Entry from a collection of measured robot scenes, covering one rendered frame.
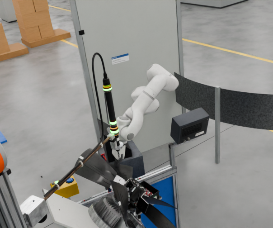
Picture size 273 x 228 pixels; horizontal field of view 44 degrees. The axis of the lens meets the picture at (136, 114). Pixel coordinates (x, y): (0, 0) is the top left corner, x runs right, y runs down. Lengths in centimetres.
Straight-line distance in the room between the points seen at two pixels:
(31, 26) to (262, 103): 747
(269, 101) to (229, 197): 103
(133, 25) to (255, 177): 209
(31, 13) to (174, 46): 638
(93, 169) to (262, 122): 218
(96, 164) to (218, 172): 225
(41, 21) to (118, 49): 644
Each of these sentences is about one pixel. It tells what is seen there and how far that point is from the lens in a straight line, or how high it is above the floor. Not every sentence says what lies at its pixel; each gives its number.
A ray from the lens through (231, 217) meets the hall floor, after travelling 345.
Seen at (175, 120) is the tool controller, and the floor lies 124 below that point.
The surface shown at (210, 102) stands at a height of 75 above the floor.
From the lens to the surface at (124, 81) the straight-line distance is 380.
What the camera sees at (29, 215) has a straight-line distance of 140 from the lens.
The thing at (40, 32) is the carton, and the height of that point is 31.
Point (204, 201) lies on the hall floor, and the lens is 359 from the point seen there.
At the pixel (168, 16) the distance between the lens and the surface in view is 387.
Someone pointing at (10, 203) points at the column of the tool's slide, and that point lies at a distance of 131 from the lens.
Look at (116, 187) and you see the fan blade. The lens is 166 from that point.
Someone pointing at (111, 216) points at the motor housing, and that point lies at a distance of 189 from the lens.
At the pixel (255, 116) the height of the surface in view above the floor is 70.
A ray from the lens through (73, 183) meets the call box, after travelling 229.
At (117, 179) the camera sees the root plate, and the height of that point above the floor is 126.
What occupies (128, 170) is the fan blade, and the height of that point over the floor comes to 115.
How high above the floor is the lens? 247
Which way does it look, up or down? 28 degrees down
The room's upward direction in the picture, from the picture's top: 7 degrees counter-clockwise
